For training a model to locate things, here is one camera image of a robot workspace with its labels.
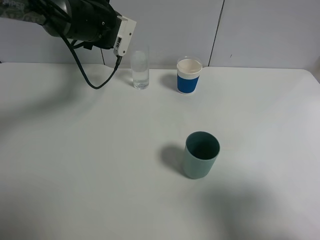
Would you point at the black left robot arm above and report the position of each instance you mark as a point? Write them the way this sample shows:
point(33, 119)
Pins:
point(93, 22)

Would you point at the teal green cup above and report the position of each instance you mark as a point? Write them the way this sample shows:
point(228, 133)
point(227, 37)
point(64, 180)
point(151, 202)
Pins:
point(200, 152)

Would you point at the blue and white paper cup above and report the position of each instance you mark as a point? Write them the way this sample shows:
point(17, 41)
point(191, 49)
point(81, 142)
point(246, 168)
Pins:
point(188, 73)

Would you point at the tall clear glass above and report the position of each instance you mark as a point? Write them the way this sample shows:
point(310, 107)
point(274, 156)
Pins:
point(139, 63)

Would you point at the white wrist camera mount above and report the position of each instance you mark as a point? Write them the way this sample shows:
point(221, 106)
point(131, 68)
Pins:
point(125, 30)

